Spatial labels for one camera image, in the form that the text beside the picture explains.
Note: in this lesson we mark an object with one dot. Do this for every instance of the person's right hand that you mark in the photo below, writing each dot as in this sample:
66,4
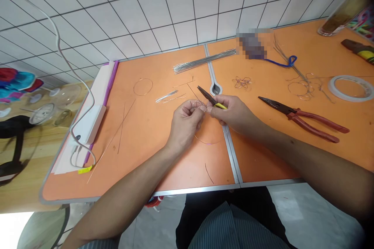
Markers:
236,114

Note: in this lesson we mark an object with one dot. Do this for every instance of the person's left hand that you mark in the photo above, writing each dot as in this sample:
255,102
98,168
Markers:
184,123

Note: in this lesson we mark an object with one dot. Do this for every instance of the red and white object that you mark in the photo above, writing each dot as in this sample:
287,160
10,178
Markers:
153,202

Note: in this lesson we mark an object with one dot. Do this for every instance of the white sheet with purple edge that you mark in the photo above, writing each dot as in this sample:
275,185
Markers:
102,85

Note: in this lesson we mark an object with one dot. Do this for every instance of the white rectangular box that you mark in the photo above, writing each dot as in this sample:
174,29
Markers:
90,123

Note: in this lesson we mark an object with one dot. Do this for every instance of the white tape roll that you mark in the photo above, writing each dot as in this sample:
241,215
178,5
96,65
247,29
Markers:
336,90

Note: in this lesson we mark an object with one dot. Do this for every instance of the person's body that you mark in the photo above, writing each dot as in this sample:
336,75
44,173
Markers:
233,219

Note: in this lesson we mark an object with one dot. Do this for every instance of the brown and yellow tool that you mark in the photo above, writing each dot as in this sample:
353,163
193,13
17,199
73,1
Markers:
358,50

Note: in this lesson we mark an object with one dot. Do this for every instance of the clear plastic cup with lid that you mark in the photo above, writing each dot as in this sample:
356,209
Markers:
46,114

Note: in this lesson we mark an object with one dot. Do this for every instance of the clear glass jar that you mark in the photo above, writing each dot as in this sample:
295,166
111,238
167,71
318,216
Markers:
336,18

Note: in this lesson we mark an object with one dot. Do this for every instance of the colourful items heap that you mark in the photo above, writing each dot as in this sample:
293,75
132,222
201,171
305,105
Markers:
363,22

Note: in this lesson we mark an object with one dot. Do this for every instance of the colourful cloth pile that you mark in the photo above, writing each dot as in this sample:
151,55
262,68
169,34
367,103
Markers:
16,84

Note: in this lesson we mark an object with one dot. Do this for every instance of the round grey stool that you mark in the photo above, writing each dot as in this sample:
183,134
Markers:
41,228

